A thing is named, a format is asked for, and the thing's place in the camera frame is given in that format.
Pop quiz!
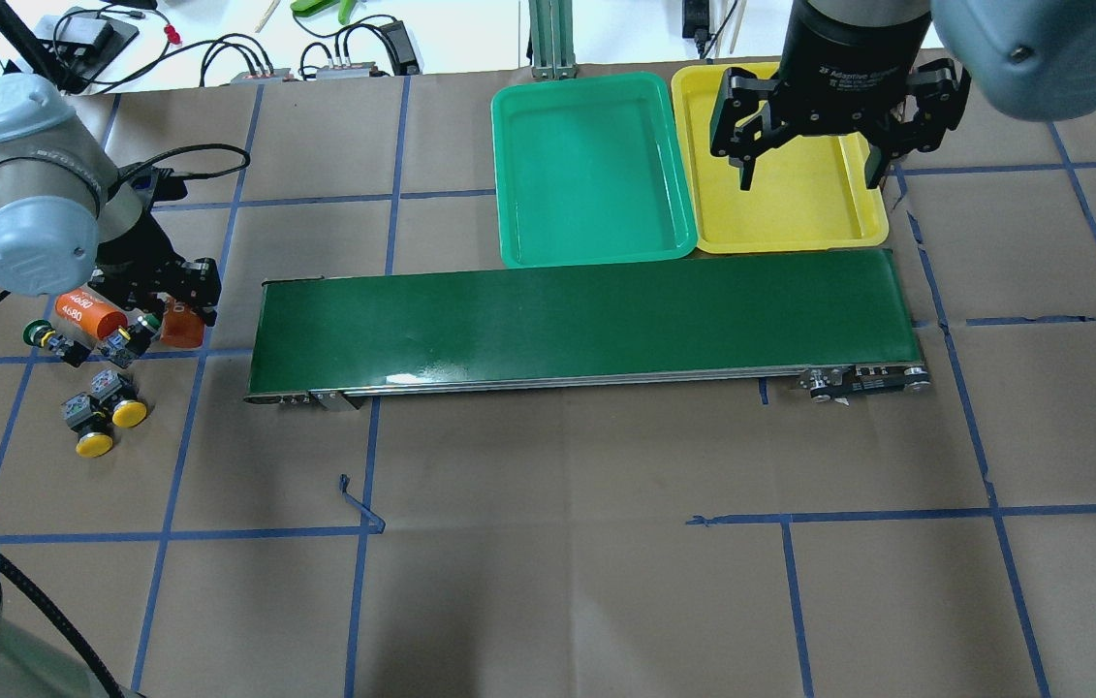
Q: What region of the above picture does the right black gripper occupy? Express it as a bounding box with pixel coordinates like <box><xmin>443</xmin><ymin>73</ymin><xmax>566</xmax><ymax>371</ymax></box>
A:
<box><xmin>708</xmin><ymin>1</ymin><xmax>972</xmax><ymax>191</ymax></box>

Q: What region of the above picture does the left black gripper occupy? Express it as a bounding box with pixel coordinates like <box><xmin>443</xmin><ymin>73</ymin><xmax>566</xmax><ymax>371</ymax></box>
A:
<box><xmin>92</xmin><ymin>165</ymin><xmax>222</xmax><ymax>327</ymax></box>

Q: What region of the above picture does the orange cylinder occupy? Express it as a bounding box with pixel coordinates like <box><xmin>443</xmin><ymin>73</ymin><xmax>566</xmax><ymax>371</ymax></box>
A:
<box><xmin>54</xmin><ymin>287</ymin><xmax>128</xmax><ymax>340</ymax></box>
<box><xmin>159</xmin><ymin>297</ymin><xmax>205</xmax><ymax>350</ymax></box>

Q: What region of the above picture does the yellow push button switch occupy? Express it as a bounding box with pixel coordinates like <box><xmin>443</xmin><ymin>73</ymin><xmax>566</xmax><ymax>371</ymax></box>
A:
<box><xmin>90</xmin><ymin>369</ymin><xmax>149</xmax><ymax>428</ymax></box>

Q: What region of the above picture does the green push button switch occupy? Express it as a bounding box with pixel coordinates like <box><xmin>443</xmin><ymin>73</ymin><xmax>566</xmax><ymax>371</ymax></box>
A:
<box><xmin>96</xmin><ymin>313</ymin><xmax>162</xmax><ymax>369</ymax></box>

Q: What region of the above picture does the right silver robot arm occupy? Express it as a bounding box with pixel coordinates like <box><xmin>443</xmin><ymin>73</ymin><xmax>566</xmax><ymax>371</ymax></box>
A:
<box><xmin>708</xmin><ymin>1</ymin><xmax>1096</xmax><ymax>190</ymax></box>

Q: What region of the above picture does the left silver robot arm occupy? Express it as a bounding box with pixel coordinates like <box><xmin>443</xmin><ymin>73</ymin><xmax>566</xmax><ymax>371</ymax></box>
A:
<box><xmin>0</xmin><ymin>75</ymin><xmax>221</xmax><ymax>327</ymax></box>

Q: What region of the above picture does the yellow plastic tray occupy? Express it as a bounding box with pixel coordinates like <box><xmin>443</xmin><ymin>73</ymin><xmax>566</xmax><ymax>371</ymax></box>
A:
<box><xmin>671</xmin><ymin>65</ymin><xmax>890</xmax><ymax>255</ymax></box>

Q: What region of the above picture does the green conveyor belt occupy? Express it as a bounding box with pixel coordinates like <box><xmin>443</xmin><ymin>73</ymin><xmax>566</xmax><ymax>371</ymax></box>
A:
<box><xmin>246</xmin><ymin>248</ymin><xmax>931</xmax><ymax>405</ymax></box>

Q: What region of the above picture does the green plastic tray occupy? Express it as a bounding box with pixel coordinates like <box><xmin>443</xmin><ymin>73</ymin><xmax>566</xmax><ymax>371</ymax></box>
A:
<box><xmin>490</xmin><ymin>72</ymin><xmax>698</xmax><ymax>268</ymax></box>

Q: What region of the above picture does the black power adapter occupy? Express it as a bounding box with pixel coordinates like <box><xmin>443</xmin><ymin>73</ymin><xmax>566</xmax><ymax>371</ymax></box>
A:
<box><xmin>376</xmin><ymin>19</ymin><xmax>421</xmax><ymax>76</ymax></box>

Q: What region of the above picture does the brown paper table cover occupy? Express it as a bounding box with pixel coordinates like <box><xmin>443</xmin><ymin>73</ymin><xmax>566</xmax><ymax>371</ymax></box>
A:
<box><xmin>0</xmin><ymin>47</ymin><xmax>1096</xmax><ymax>698</ymax></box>

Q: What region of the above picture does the aluminium frame post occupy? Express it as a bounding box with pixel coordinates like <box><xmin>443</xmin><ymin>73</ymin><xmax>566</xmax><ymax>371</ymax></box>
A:
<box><xmin>528</xmin><ymin>0</ymin><xmax>578</xmax><ymax>80</ymax></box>

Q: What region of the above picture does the green handled reacher tool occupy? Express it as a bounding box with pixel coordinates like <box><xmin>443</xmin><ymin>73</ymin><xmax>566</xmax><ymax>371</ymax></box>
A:
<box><xmin>290</xmin><ymin>0</ymin><xmax>361</xmax><ymax>26</ymax></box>

